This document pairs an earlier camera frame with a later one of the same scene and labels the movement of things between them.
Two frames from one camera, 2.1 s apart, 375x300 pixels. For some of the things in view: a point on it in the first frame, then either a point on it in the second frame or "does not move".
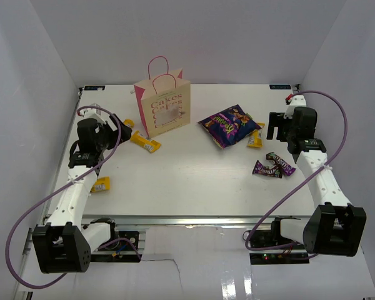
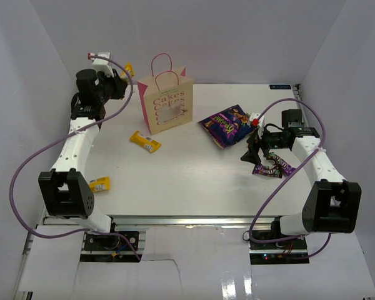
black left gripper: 114,134 to 119,85
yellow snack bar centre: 151,145 does not move
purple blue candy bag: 229,127 does not move
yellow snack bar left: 101,184 does not move
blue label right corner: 280,86 does not move
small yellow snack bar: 129,122 to 129,70
